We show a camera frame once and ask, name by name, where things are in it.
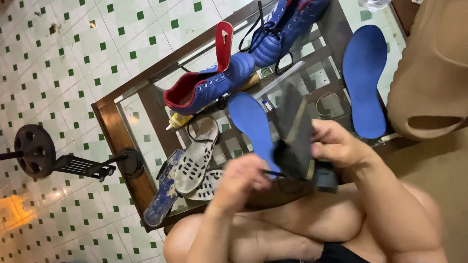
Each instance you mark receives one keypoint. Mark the person's right hand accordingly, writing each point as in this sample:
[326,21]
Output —
[343,146]

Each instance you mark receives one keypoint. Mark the person's left hand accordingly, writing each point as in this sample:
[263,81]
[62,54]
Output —
[241,182]

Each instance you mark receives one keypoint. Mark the person's left fingers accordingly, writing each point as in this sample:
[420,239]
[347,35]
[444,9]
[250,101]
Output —
[261,175]

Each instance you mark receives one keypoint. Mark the person's right fingers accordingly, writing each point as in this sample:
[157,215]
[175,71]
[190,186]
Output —
[322,148]

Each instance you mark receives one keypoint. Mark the thin black tool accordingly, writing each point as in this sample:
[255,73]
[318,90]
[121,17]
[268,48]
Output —
[273,173]

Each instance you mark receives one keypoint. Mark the black shoe sole piece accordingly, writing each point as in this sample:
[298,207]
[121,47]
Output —
[296,146]

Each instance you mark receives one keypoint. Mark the blue shoe insole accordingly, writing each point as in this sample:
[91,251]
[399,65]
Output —
[365,80]
[252,124]

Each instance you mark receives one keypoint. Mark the white perforated insole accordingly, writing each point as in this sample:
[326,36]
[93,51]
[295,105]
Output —
[195,160]
[208,186]

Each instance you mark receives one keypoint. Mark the person's bare legs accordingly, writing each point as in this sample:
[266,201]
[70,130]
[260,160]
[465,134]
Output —
[292,230]

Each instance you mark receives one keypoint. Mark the white toothbrush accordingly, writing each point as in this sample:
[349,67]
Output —
[268,106]

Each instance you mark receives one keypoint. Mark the clear plastic strip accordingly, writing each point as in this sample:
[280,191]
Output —
[281,78]

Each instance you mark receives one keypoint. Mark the thin rubber band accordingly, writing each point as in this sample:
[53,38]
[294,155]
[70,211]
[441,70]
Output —
[266,73]

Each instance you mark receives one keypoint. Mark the yellow glue bottle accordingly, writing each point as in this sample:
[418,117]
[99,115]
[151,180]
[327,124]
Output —
[180,120]

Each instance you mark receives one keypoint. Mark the worn blue insole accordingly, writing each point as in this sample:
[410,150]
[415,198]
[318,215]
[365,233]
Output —
[164,193]

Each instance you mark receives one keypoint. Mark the blue shoe with red lining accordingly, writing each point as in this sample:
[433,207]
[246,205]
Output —
[215,86]

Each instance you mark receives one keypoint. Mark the person's black shorts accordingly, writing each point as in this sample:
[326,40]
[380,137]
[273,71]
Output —
[340,254]

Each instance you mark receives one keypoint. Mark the blue shoe with black laces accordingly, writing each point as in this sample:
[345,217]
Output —
[278,40]

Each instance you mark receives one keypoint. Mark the tan cushion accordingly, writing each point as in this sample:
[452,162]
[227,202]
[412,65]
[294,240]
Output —
[431,65]

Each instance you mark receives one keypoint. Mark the clear plastic bottle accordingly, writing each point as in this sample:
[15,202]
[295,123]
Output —
[373,3]

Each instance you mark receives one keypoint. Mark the wooden framed glass table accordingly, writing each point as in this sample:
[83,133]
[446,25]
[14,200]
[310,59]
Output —
[109,124]

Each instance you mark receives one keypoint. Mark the black slatted plastic tool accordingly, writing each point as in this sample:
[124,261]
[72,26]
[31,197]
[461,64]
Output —
[84,166]

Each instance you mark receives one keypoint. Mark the black dumbbell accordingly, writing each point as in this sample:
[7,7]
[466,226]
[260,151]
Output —
[34,151]

